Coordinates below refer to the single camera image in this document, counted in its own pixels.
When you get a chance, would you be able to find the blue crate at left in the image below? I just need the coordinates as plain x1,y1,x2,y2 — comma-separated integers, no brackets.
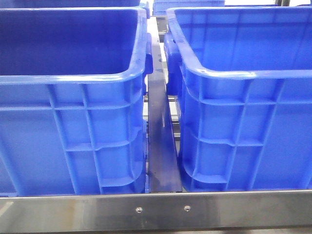
0,7,153,197

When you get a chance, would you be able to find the large blue plastic crate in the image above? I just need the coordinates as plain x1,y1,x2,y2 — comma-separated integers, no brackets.
165,6,312,192

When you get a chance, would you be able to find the far blue ribbed crate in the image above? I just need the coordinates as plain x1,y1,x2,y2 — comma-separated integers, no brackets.
153,0,225,16

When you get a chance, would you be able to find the grey metal divider rail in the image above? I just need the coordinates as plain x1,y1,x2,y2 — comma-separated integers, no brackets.
148,17,182,193

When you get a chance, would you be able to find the steel front shelf rail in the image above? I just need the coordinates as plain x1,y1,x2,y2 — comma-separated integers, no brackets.
0,190,312,234

